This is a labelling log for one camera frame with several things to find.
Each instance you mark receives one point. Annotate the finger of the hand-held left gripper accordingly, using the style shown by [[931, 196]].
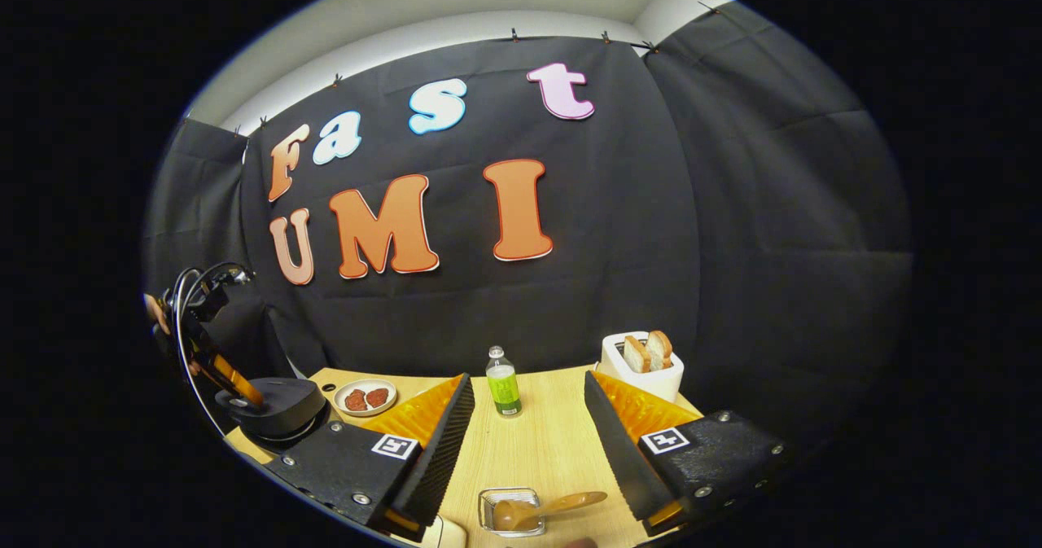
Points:
[[232, 379]]

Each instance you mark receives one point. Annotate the green label plastic bottle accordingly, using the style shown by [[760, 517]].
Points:
[[505, 389]]

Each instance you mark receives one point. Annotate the black silver rice cooker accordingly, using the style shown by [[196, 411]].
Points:
[[281, 405]]

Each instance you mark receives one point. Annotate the toasted bread slice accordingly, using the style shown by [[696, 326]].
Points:
[[637, 355], [659, 348]]

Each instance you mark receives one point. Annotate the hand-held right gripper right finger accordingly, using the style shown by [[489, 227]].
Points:
[[623, 458]]

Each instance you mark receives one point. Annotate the red meat piece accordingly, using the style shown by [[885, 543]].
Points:
[[377, 397], [356, 401]]

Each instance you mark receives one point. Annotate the wooden spoon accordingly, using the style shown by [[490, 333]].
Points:
[[521, 514]]

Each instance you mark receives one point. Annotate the white round plate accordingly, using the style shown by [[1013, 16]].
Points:
[[366, 411]]

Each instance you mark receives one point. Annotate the white toaster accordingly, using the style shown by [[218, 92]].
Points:
[[651, 381]]

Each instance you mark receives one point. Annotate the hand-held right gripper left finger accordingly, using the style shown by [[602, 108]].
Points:
[[444, 450]]

